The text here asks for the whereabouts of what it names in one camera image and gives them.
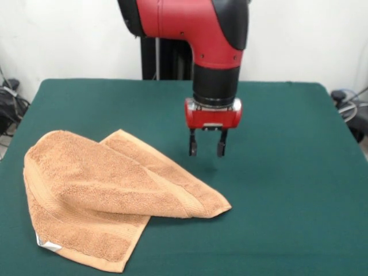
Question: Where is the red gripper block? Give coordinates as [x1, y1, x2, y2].
[184, 99, 243, 158]

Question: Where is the dark green table cloth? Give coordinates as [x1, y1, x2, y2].
[0, 79, 368, 276]

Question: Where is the orange terry towel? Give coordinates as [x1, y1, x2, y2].
[22, 128, 232, 274]

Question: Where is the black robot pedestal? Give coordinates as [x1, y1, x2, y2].
[140, 36, 195, 81]

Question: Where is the black bag with cables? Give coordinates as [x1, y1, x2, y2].
[0, 77, 31, 137]

